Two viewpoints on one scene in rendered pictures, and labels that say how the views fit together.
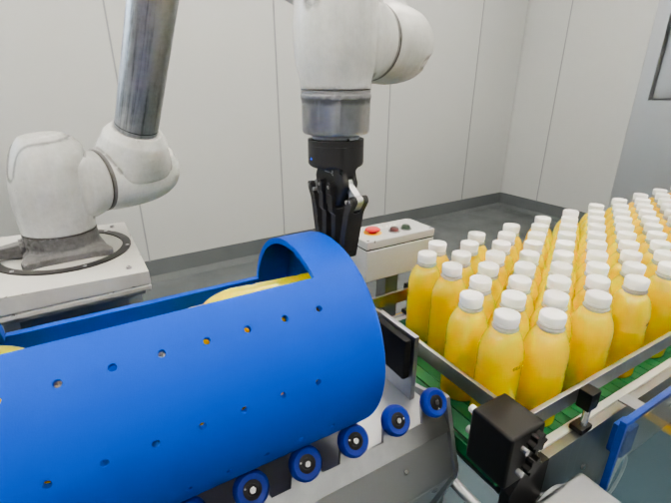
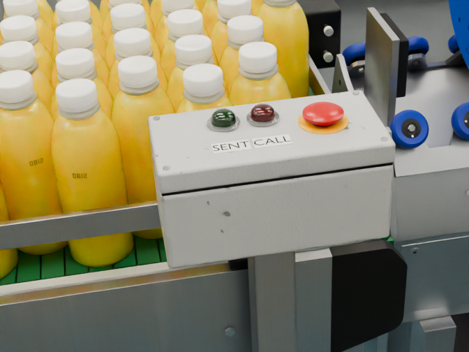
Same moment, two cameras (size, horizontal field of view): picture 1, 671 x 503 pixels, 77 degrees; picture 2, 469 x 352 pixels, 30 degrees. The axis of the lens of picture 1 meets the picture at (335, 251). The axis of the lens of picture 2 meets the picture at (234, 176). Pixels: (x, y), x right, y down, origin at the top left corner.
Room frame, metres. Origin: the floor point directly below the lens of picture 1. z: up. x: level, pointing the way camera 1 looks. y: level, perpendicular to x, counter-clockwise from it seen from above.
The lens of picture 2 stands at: (1.58, 0.09, 1.48)
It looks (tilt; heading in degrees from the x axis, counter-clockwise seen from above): 33 degrees down; 202
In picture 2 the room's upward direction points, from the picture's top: 3 degrees counter-clockwise
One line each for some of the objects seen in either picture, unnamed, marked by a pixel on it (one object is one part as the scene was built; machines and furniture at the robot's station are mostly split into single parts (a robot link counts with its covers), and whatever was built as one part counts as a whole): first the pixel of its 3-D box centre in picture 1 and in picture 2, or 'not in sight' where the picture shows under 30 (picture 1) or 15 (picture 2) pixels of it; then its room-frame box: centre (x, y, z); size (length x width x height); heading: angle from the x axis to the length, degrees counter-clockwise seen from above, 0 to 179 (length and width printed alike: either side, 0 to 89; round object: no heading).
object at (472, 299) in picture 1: (471, 298); not in sight; (0.63, -0.23, 1.09); 0.04 x 0.04 x 0.02
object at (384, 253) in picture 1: (388, 248); (268, 175); (0.97, -0.13, 1.05); 0.20 x 0.10 x 0.10; 120
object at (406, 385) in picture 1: (392, 354); (386, 69); (0.61, -0.10, 0.99); 0.10 x 0.02 x 0.12; 30
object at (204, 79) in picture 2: (437, 246); (202, 78); (0.88, -0.23, 1.09); 0.04 x 0.04 x 0.02
